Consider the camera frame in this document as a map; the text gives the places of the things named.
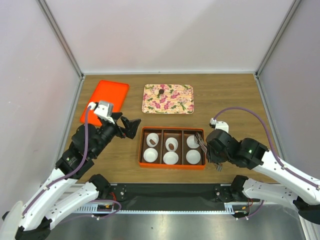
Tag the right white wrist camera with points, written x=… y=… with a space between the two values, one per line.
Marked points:
x=218 y=125

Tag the orange box lid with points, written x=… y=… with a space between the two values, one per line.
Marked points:
x=108 y=91

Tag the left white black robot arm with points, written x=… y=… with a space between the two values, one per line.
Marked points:
x=35 y=219

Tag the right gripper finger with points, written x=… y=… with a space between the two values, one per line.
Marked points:
x=210 y=144
x=216 y=160

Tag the white paper cup back left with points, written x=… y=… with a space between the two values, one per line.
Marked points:
x=154 y=137

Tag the white paper cup back right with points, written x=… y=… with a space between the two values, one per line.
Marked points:
x=192 y=142

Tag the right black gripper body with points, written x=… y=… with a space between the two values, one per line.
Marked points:
x=214 y=156

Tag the orange chocolate box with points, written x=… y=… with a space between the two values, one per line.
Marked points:
x=181 y=134

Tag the black base mat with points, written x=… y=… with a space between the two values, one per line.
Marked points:
x=178 y=197

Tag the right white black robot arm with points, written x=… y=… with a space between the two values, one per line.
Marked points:
x=294 y=189

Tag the brown oval chocolate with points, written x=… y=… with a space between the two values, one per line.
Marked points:
x=171 y=146

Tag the floral serving tray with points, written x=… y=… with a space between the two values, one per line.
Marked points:
x=178 y=99

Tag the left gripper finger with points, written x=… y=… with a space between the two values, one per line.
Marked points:
x=133 y=123
x=130 y=131

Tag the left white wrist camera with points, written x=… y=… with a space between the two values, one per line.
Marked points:
x=103 y=110

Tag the white paper cup front middle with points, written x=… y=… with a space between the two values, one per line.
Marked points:
x=170 y=158

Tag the white paper cup back middle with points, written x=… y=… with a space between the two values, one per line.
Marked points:
x=172 y=140

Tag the white paper cup front right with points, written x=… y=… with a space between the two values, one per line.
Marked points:
x=193 y=157

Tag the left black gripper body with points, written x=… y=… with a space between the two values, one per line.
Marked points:
x=112 y=129

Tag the white paper cup front left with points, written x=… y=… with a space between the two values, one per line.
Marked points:
x=150 y=155

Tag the white paper cup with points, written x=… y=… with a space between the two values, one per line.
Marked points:
x=192 y=142
x=150 y=155
x=193 y=157
x=154 y=137
x=172 y=140
x=170 y=158

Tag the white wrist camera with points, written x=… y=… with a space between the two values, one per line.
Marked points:
x=103 y=110
x=218 y=125

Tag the metal tongs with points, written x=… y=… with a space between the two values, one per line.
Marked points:
x=203 y=146

